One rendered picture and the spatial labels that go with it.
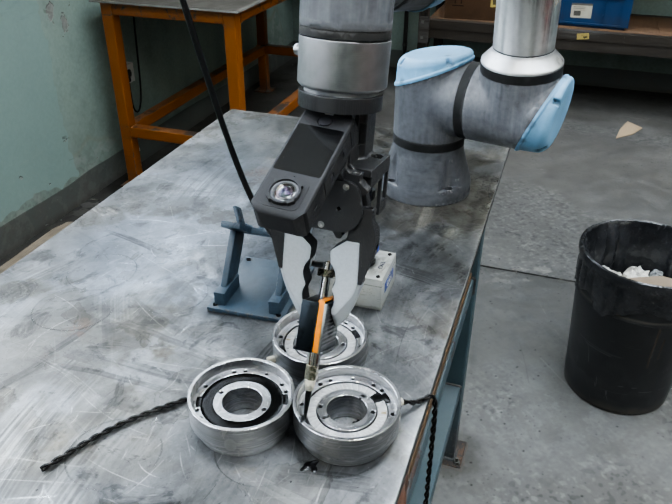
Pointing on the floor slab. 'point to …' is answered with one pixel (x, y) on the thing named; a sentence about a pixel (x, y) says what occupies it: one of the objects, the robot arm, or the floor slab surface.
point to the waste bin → (621, 318)
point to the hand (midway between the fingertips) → (318, 312)
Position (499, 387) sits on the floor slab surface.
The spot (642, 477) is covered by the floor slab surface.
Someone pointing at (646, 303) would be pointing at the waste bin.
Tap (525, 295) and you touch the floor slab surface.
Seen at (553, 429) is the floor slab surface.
